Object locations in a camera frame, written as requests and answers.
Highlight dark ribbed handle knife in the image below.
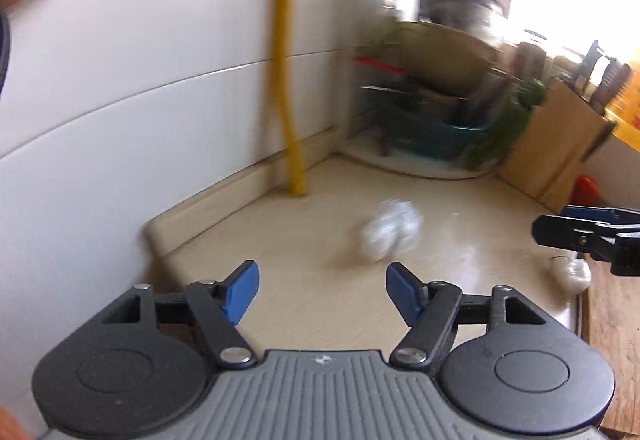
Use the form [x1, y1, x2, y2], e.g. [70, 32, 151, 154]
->
[590, 57, 622, 107]

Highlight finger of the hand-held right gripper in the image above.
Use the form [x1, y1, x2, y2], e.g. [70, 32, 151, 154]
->
[531, 214, 640, 277]
[561, 205, 640, 232]

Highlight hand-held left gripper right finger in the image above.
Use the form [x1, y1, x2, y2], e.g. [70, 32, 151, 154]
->
[385, 263, 548, 369]

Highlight metal pot with handle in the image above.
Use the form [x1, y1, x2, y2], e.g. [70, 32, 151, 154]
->
[359, 84, 462, 117]

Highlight teal plastic basin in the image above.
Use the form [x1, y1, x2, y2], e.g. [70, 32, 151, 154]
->
[389, 114, 494, 162]

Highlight metal bowl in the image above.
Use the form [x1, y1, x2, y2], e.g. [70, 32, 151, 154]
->
[421, 0, 504, 30]

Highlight green peppers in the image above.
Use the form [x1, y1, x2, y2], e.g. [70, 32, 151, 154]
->
[461, 79, 547, 172]

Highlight red tomato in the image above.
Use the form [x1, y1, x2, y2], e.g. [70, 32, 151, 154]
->
[571, 174, 602, 209]

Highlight olive green plastic basin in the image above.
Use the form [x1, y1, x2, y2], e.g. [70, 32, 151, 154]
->
[372, 20, 502, 94]

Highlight yellow pipe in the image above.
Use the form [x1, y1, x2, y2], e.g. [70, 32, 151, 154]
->
[270, 0, 310, 197]

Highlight glass jar with black lid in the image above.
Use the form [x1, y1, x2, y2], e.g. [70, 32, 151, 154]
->
[514, 29, 552, 82]

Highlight white shelf rack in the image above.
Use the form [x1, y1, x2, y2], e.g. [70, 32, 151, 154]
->
[344, 0, 532, 179]

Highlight wooden knife block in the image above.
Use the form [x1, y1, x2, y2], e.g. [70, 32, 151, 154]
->
[496, 79, 617, 214]

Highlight white garlic bulb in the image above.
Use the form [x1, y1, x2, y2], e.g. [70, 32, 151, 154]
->
[546, 254, 594, 294]

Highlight yellow oil bottle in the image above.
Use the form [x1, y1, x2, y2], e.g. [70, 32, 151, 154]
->
[604, 69, 640, 142]

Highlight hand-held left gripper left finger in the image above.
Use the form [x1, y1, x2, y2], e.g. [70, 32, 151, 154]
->
[101, 260, 261, 368]

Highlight wooden handled knife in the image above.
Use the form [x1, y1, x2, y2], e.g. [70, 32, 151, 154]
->
[598, 62, 634, 117]

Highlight black handled knife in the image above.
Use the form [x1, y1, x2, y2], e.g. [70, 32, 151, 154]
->
[576, 39, 609, 97]

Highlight red wire handle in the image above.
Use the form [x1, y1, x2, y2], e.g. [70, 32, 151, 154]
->
[351, 54, 407, 74]

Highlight clear plastic wrap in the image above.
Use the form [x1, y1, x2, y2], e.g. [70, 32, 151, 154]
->
[356, 199, 424, 264]

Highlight wooden cutting board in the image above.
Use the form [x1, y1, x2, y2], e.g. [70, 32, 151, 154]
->
[579, 260, 640, 437]

